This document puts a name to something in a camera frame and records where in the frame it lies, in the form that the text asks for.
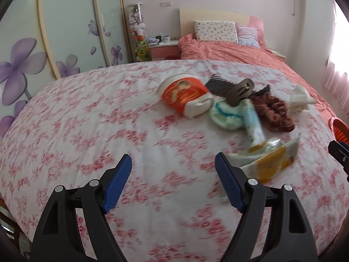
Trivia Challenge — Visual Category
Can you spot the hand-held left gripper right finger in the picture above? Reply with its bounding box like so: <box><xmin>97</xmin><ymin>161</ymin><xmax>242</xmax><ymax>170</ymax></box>
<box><xmin>214</xmin><ymin>152</ymin><xmax>319</xmax><ymax>262</ymax></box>

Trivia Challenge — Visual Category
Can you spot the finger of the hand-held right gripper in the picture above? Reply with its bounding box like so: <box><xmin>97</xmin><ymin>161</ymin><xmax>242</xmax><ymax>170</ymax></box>
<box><xmin>328</xmin><ymin>140</ymin><xmax>349</xmax><ymax>182</ymax></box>

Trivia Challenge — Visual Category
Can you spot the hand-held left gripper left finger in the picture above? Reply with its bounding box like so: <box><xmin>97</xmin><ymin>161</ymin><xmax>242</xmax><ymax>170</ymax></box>
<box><xmin>30</xmin><ymin>153</ymin><xmax>133</xmax><ymax>262</ymax></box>

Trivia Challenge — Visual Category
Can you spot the orange slotted plastic basket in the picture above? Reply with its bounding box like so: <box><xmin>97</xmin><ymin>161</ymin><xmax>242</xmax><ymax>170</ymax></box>
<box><xmin>328</xmin><ymin>117</ymin><xmax>349</xmax><ymax>145</ymax></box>

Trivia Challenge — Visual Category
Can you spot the clear yellow plastic wrapper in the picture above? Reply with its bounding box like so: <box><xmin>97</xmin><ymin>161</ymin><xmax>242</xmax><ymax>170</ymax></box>
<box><xmin>228</xmin><ymin>134</ymin><xmax>302</xmax><ymax>183</ymax></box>

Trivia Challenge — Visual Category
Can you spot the light blue tube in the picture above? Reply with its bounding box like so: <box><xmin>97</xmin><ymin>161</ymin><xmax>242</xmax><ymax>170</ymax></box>
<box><xmin>240</xmin><ymin>100</ymin><xmax>266</xmax><ymax>145</ymax></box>

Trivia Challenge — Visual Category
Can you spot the white teal-trimmed cloth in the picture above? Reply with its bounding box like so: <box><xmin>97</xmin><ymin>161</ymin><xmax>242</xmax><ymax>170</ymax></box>
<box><xmin>209</xmin><ymin>100</ymin><xmax>247</xmax><ymax>131</ymax></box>

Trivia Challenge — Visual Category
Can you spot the white tissue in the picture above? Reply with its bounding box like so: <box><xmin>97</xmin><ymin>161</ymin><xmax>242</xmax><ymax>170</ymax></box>
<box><xmin>287</xmin><ymin>84</ymin><xmax>317</xmax><ymax>112</ymax></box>

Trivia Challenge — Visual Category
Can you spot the brown scrunchie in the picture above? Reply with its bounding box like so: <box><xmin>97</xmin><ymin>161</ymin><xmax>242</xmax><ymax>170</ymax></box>
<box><xmin>249</xmin><ymin>94</ymin><xmax>296</xmax><ymax>131</ymax></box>

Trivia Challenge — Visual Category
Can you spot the brown hair claw clip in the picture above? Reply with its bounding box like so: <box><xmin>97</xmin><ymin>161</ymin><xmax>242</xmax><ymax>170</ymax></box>
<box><xmin>225</xmin><ymin>78</ymin><xmax>255</xmax><ymax>107</ymax></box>

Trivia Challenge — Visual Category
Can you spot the black mesh sheet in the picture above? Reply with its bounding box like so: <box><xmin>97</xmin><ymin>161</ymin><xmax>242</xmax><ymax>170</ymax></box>
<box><xmin>205</xmin><ymin>77</ymin><xmax>272</xmax><ymax>99</ymax></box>

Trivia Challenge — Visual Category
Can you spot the orange instant noodle cup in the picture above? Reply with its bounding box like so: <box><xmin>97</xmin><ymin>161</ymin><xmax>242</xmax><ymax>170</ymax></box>
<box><xmin>158</xmin><ymin>74</ymin><xmax>214</xmax><ymax>119</ymax></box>

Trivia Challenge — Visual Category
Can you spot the pink floral cloth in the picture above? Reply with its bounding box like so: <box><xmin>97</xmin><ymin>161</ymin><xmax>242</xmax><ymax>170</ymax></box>
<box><xmin>0</xmin><ymin>59</ymin><xmax>349</xmax><ymax>262</ymax></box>

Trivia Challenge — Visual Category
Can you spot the pink curtain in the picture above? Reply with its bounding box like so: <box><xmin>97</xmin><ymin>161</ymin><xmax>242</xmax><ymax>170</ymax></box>
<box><xmin>322</xmin><ymin>5</ymin><xmax>349</xmax><ymax>99</ymax></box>

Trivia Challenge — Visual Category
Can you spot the beige nightstand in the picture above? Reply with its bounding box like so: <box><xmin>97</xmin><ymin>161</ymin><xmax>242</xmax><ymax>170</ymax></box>
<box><xmin>269</xmin><ymin>48</ymin><xmax>287</xmax><ymax>59</ymax></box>

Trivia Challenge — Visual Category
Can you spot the coral pink duvet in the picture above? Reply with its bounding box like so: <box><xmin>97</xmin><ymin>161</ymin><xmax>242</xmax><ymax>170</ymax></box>
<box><xmin>178</xmin><ymin>33</ymin><xmax>339</xmax><ymax>121</ymax></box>

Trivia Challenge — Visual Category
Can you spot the green frog plush toy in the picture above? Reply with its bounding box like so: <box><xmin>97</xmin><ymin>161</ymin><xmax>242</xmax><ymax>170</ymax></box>
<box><xmin>135</xmin><ymin>40</ymin><xmax>150</xmax><ymax>61</ymax></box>

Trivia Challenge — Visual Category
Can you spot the pink nightstand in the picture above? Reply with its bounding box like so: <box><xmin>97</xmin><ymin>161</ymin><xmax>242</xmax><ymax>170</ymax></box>
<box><xmin>149</xmin><ymin>40</ymin><xmax>181</xmax><ymax>62</ymax></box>

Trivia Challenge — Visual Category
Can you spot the pink striped pillow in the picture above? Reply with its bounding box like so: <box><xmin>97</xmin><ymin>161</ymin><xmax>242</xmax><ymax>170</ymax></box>
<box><xmin>236</xmin><ymin>24</ymin><xmax>261</xmax><ymax>47</ymax></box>

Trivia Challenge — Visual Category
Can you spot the floral print pillow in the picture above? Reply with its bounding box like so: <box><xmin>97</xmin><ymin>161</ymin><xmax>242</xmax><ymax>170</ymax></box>
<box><xmin>193</xmin><ymin>20</ymin><xmax>239</xmax><ymax>44</ymax></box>

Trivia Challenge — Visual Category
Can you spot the flower print sliding wardrobe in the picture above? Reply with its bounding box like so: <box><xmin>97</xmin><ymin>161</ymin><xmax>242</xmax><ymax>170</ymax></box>
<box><xmin>0</xmin><ymin>0</ymin><xmax>130</xmax><ymax>137</ymax></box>

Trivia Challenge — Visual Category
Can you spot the clear plush toy display tube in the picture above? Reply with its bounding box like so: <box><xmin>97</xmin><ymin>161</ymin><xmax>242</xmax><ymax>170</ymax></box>
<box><xmin>126</xmin><ymin>3</ymin><xmax>152</xmax><ymax>62</ymax></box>

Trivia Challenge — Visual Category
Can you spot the beige and pink headboard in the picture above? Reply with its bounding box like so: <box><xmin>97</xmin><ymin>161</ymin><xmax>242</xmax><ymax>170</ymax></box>
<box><xmin>178</xmin><ymin>8</ymin><xmax>265</xmax><ymax>45</ymax></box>

